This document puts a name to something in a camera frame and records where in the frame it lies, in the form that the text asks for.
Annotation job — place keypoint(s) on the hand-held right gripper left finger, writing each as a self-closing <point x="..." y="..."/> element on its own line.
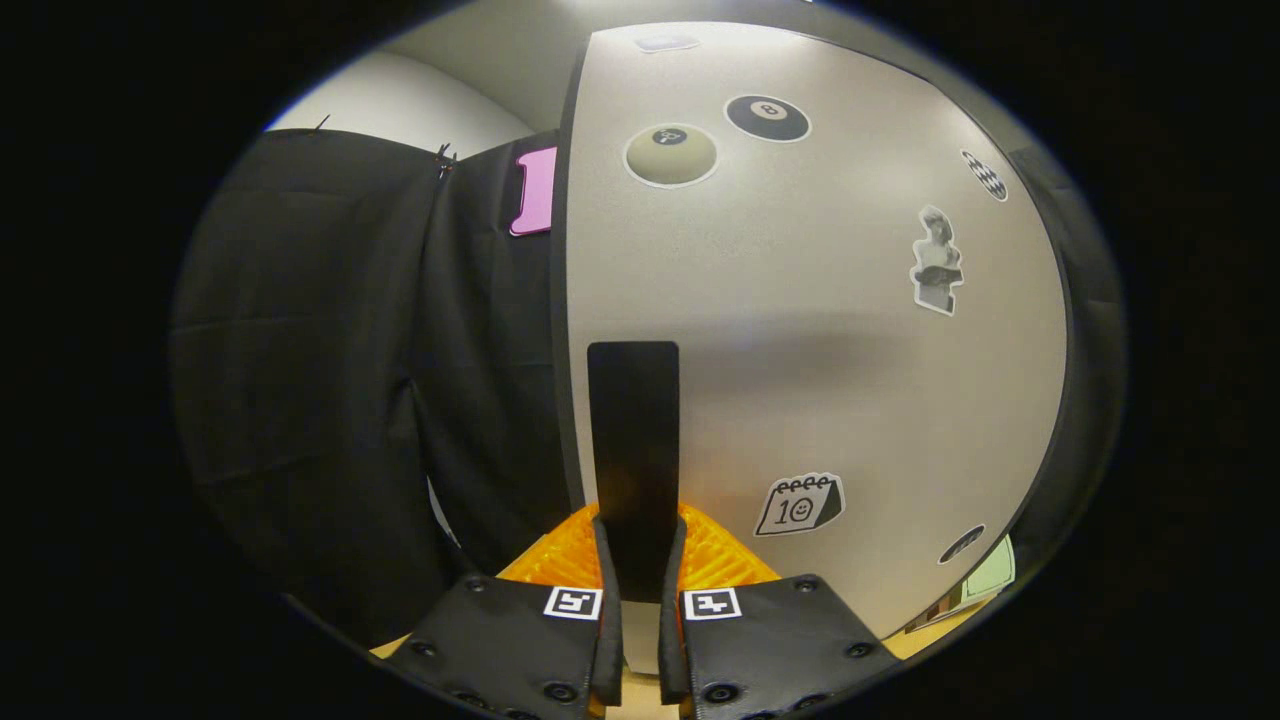
<point x="607" y="650"/>

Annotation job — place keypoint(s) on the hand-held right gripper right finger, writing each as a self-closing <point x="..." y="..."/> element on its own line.
<point x="672" y="650"/>

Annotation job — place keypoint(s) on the beige cabinet door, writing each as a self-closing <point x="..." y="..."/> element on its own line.
<point x="850" y="380"/>

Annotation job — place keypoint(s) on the brown book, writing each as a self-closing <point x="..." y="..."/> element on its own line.
<point x="945" y="608"/>

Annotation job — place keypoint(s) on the light green book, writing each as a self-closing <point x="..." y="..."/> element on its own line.
<point x="992" y="577"/>

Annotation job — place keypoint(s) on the black backdrop cloth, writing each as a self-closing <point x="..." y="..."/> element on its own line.
<point x="330" y="380"/>

